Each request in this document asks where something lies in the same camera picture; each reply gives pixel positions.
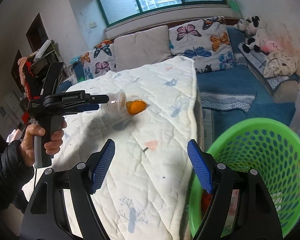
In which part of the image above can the cow plush toy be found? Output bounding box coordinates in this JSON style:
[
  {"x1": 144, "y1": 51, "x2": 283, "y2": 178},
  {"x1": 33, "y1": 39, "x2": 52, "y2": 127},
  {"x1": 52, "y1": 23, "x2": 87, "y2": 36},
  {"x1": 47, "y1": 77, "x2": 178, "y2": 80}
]
[{"x1": 234, "y1": 15, "x2": 261, "y2": 53}]

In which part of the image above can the green plastic basket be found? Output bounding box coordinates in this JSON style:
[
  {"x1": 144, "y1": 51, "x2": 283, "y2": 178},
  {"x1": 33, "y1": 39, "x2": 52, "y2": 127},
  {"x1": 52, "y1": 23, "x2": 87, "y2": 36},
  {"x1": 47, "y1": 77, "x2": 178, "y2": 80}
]
[{"x1": 189, "y1": 118, "x2": 300, "y2": 239}]

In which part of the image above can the grey cushion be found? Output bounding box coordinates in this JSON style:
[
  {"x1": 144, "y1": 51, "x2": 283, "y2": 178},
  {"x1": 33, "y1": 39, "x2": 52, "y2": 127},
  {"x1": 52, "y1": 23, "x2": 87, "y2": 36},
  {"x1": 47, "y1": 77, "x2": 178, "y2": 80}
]
[{"x1": 114, "y1": 25, "x2": 172, "y2": 72}]

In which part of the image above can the person's left hand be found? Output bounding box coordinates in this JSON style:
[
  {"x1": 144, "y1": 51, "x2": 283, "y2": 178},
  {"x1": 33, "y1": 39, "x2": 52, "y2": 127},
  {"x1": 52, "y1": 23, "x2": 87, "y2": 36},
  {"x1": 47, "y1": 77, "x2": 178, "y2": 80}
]
[{"x1": 20, "y1": 120, "x2": 68, "y2": 168}]

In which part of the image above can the red mesh scrubber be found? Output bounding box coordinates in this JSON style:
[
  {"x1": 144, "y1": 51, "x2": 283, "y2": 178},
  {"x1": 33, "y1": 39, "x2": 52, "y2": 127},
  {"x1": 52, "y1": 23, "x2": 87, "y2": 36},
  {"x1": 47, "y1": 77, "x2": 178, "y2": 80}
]
[{"x1": 201, "y1": 191, "x2": 212, "y2": 215}]

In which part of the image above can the clothes rack with clothes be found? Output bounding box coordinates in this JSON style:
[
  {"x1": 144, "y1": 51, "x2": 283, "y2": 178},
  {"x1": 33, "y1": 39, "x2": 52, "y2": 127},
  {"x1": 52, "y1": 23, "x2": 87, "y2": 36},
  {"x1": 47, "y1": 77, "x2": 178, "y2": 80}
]
[{"x1": 17, "y1": 39, "x2": 64, "y2": 100}]

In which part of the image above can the butterfly pillow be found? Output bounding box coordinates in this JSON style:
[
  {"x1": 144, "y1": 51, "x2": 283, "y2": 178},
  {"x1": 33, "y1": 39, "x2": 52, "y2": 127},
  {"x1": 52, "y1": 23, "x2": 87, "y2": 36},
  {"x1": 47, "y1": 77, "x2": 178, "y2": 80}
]
[
  {"x1": 169, "y1": 16, "x2": 236, "y2": 74},
  {"x1": 80, "y1": 43, "x2": 116, "y2": 80}
]

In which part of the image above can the clear round plastic container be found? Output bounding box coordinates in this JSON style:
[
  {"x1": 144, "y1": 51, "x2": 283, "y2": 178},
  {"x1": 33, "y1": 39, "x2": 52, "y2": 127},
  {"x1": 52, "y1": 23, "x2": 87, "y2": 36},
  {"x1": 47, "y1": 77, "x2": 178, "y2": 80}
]
[{"x1": 101, "y1": 90, "x2": 128, "y2": 119}]

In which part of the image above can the left butterfly pillow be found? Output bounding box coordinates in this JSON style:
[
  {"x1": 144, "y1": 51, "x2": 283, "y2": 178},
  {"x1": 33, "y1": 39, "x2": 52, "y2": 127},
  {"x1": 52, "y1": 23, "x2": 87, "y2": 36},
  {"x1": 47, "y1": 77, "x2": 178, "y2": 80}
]
[{"x1": 80, "y1": 43, "x2": 116, "y2": 80}]

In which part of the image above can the pink plush toy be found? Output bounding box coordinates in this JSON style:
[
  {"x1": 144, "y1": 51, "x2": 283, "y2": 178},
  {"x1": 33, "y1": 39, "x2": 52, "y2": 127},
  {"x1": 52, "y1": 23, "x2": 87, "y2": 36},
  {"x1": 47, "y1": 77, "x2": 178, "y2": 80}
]
[{"x1": 261, "y1": 40, "x2": 282, "y2": 54}]

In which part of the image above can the blue patterned mat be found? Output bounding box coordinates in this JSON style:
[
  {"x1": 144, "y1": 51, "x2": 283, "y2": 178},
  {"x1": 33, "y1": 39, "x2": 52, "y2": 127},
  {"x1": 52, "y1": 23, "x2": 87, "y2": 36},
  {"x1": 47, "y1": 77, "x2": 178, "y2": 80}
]
[{"x1": 200, "y1": 92, "x2": 255, "y2": 113}]

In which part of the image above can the white quilted blanket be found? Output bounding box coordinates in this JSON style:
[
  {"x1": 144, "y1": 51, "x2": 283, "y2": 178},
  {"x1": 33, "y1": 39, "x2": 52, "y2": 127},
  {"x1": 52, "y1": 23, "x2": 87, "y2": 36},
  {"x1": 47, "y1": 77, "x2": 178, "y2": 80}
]
[{"x1": 52, "y1": 56, "x2": 197, "y2": 239}]

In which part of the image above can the right butterfly pillow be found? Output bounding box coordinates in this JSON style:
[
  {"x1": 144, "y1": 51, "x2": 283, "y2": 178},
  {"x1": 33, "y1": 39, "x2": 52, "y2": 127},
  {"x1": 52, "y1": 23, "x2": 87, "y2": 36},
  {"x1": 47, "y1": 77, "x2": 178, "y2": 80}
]
[{"x1": 169, "y1": 16, "x2": 236, "y2": 74}]

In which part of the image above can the person's left forearm black sleeve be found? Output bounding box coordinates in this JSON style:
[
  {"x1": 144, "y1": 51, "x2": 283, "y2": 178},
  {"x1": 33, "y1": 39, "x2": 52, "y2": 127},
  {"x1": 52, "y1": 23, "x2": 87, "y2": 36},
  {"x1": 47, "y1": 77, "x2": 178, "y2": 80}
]
[{"x1": 0, "y1": 140, "x2": 34, "y2": 213}]

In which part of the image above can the pink torn carton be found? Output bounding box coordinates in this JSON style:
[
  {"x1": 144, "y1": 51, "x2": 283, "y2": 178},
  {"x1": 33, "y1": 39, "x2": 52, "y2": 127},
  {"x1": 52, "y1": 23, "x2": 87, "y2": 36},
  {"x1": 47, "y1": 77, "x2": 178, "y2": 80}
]
[{"x1": 224, "y1": 189, "x2": 239, "y2": 232}]

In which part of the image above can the orange peel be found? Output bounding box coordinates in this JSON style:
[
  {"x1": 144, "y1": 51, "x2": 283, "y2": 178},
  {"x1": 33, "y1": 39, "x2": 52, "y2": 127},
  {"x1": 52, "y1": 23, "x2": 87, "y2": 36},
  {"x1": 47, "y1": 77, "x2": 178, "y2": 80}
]
[{"x1": 126, "y1": 100, "x2": 147, "y2": 115}]

